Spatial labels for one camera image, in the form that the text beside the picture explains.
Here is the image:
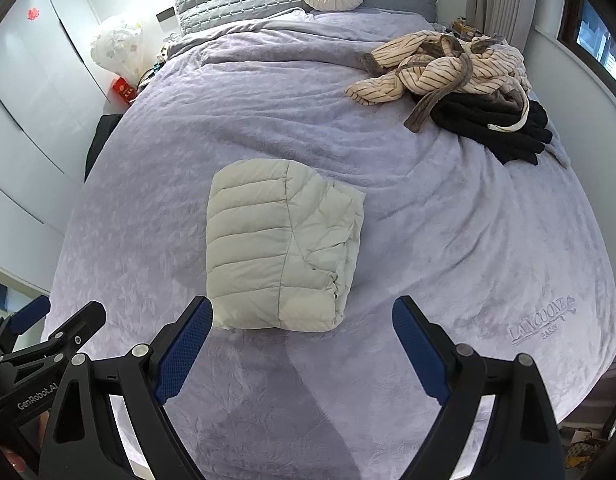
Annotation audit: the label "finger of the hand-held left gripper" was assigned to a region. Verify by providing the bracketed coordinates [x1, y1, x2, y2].
[39, 301, 107, 362]
[0, 296, 52, 357]

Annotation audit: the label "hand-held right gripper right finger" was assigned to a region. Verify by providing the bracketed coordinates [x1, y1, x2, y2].
[391, 296, 567, 480]

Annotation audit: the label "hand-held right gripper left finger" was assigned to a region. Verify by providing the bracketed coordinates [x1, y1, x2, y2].
[38, 296, 215, 480]

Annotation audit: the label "beige quilted down jacket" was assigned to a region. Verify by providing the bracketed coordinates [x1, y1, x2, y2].
[206, 158, 365, 334]

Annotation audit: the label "black knit clothes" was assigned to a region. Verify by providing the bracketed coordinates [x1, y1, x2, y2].
[429, 91, 555, 167]

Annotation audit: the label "white wardrobe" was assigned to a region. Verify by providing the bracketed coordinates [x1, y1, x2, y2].
[0, 0, 119, 292]

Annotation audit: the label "red box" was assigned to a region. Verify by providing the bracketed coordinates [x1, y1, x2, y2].
[111, 77, 137, 107]

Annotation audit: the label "lavender plush blanket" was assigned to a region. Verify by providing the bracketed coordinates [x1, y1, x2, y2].
[39, 9, 616, 480]

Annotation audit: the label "white patterned plastic bag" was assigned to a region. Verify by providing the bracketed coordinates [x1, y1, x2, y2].
[90, 15, 144, 79]

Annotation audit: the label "cream striped robe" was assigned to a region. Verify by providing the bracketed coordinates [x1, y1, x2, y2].
[344, 31, 532, 134]

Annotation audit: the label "window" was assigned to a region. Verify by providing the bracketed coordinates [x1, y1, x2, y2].
[562, 0, 616, 92]

